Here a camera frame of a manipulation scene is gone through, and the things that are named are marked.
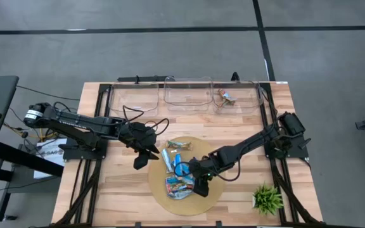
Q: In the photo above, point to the silver blue granola bar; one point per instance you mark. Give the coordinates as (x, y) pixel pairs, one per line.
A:
(166, 161)

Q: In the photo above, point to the green brown granola bar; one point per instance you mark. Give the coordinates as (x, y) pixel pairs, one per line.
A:
(179, 145)

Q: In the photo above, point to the black desk leg frame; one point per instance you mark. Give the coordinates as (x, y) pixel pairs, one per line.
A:
(27, 160)

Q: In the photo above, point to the black aluminium extrusion frame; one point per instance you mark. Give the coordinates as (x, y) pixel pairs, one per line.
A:
(100, 98)
(269, 101)

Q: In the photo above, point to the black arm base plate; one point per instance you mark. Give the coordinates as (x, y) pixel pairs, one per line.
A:
(74, 153)
(296, 152)

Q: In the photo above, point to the small green potted plant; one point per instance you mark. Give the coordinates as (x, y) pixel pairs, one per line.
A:
(268, 199)

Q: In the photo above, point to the black camera clamp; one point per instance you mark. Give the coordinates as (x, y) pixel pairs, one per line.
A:
(235, 77)

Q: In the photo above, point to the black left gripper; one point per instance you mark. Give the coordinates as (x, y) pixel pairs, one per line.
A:
(141, 136)

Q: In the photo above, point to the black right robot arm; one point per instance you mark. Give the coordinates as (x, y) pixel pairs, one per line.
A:
(249, 145)

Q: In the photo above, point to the round woven tan placemat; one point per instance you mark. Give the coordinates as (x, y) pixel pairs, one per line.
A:
(182, 207)

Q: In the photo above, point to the clear plastic bin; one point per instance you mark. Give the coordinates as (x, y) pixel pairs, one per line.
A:
(189, 92)
(135, 98)
(249, 95)

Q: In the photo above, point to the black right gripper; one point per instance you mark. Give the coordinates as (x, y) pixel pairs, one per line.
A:
(203, 169)

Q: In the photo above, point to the red brown granola bar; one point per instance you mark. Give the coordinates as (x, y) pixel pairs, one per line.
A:
(227, 96)

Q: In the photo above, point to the black mounting bar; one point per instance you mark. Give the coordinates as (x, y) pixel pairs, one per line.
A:
(144, 78)

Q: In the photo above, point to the black table edge clamp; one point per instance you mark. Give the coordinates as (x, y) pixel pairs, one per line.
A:
(219, 224)
(137, 224)

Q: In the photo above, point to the white printed paper sheet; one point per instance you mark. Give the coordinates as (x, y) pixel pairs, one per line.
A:
(51, 152)

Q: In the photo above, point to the red green granola bar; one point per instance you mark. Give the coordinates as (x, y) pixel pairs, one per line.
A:
(177, 188)

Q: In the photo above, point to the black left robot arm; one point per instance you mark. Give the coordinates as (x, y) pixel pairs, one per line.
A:
(74, 123)

